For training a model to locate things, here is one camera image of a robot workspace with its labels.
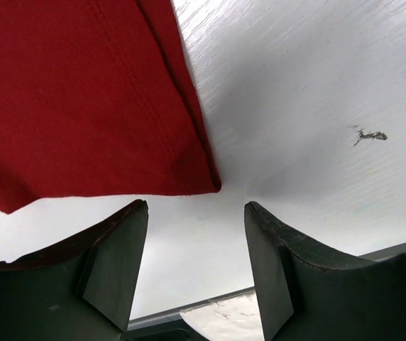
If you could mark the dark red t shirt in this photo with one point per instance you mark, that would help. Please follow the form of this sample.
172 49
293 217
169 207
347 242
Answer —
96 99

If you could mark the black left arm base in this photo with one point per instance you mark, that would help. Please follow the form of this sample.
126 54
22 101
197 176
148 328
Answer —
162 333

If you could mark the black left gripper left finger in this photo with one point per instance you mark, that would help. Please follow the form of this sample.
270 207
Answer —
80 288

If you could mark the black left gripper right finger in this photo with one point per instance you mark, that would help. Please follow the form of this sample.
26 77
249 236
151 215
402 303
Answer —
307 290

